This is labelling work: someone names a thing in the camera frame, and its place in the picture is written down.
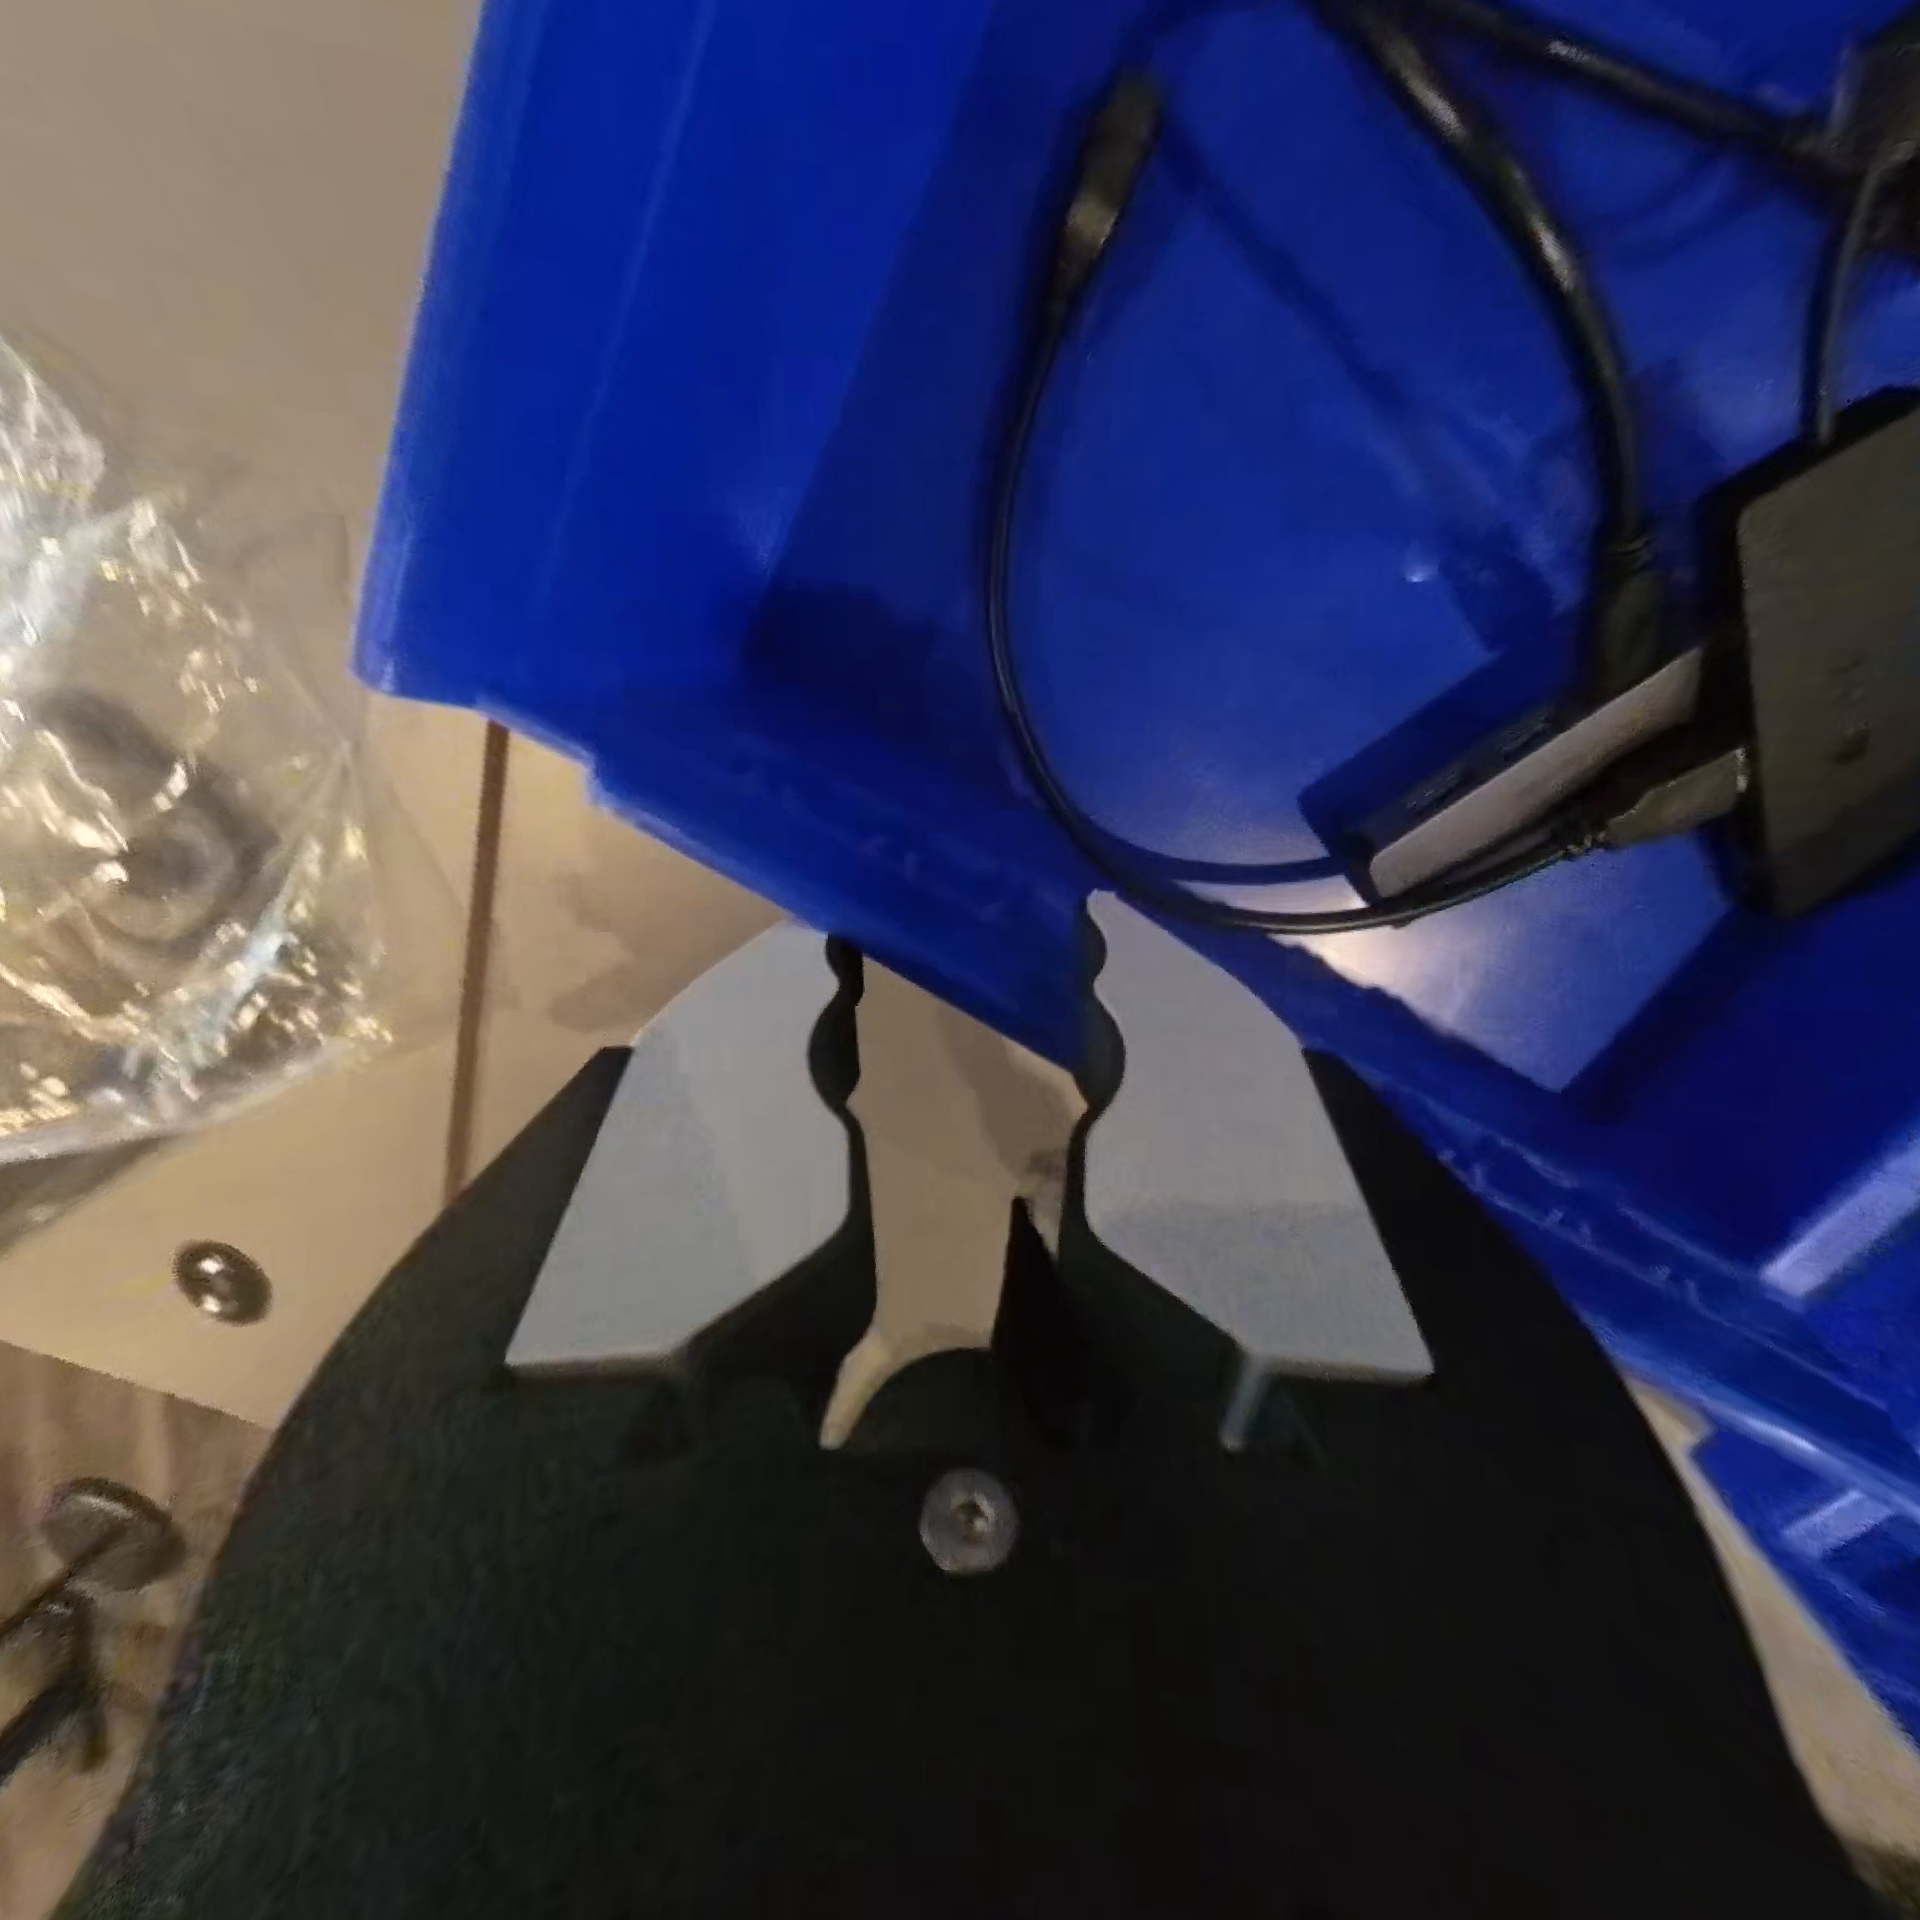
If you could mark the blue plastic bin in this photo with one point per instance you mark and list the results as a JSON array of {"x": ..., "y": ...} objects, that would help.
[{"x": 751, "y": 374}]

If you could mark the metal table screw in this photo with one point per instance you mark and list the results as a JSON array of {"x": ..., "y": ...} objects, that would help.
[{"x": 225, "y": 1282}]

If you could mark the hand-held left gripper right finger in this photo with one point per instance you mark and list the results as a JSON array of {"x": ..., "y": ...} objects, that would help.
[{"x": 1245, "y": 1201}]

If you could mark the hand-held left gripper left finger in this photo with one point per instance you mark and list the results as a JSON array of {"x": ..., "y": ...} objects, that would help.
[{"x": 691, "y": 1201}]

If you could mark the black usb hub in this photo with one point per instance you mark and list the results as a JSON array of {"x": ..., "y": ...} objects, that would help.
[{"x": 1816, "y": 644}]

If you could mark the clear plastic bag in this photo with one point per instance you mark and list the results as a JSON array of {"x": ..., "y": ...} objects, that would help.
[{"x": 150, "y": 750}]

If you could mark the silver usb hub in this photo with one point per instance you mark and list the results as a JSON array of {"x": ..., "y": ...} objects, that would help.
[{"x": 1501, "y": 796}]

